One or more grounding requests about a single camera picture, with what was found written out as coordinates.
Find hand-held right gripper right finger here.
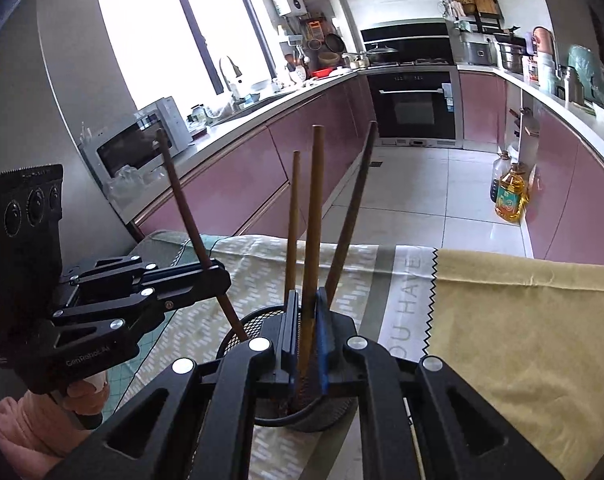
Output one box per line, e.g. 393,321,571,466
315,286,565,480

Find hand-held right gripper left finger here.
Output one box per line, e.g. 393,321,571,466
44,290,303,480

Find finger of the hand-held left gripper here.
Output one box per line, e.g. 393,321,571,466
46,269,231,353
61,254,213,287

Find black mesh holder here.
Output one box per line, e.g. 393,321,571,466
214,302,363,433

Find brown floral-end chopstick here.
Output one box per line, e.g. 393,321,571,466
292,124,325,411
325,120,379,306
154,128,250,343

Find person's left hand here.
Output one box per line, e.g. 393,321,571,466
64,376,110,418

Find beige patterned tablecloth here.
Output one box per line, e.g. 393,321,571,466
102,232,440,480

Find clear plastic bag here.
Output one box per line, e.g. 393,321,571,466
106,164,169,202

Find white microwave oven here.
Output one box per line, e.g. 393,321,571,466
77,96,193,181

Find pink lower kitchen cabinets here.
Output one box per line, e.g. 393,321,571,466
456,70,604,271
132,72,377,241

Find yellow cloth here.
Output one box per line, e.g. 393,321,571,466
417,247,604,480

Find steel kitchen faucet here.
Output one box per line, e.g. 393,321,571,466
218,56,243,106

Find kitchen window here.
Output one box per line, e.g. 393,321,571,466
94,0,277,111

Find yellow cooking oil bottle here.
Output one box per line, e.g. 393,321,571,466
494,162,528,223

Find dark liquid bottle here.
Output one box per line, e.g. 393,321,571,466
489,150,513,201

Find black built-in oven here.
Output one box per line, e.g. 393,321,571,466
367,71,462,142

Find lidded wok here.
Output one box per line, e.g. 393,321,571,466
364,44,400,64

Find black range hood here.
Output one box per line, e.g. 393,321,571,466
360,22,455,63

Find silver metal container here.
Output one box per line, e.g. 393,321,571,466
459,40,497,66

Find stacked steel pot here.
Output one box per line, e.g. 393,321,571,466
496,40,527,75

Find black countertop rack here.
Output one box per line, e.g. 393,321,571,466
439,0,505,34

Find pink thermos jug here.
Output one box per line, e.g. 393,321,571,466
532,26,556,57

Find teal plastic bag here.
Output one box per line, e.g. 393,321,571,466
566,45,604,107

